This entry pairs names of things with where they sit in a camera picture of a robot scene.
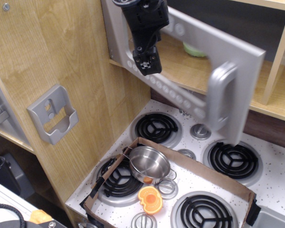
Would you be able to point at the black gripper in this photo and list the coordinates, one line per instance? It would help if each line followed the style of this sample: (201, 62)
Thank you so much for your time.
(145, 19)

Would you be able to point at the green toy cabbage half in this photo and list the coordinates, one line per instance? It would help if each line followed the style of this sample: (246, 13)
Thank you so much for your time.
(193, 51)

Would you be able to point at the hanging metal strainer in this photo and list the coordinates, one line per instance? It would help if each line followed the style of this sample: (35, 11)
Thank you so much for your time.
(184, 113)

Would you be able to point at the back left stove burner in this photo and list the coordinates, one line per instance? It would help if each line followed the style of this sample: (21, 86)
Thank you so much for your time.
(158, 127)

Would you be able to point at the stove burner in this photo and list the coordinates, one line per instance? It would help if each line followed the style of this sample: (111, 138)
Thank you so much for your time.
(121, 188)
(240, 162)
(201, 209)
(158, 127)

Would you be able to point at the grey back stove knob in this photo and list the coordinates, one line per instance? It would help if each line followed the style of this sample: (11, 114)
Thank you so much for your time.
(200, 132)

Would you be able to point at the grey stove knob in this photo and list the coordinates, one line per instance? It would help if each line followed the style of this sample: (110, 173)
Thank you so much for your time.
(167, 188)
(143, 220)
(187, 153)
(200, 132)

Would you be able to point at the grey middle stove knob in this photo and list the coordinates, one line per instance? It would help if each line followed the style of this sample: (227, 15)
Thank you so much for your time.
(187, 153)

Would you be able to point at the stainless steel pot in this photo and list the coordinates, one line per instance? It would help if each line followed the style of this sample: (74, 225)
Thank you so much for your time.
(148, 165)

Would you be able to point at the grey centre stove knob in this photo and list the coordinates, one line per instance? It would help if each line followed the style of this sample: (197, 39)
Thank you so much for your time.
(167, 188)

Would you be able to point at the front left stove burner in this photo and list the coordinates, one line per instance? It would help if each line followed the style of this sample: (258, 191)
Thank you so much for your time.
(121, 188)

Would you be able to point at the orange toy fruit half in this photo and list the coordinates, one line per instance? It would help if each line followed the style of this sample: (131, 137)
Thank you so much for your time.
(150, 199)

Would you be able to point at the back right stove burner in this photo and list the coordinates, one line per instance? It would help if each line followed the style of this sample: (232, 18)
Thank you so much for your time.
(240, 162)

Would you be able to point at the front right stove burner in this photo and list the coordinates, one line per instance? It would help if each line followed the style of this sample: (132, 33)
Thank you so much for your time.
(201, 209)

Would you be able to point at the grey front stove knob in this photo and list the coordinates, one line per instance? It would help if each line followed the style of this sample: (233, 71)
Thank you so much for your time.
(143, 220)

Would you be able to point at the grey wall phone holder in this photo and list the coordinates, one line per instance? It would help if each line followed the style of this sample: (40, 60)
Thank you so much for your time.
(45, 108)

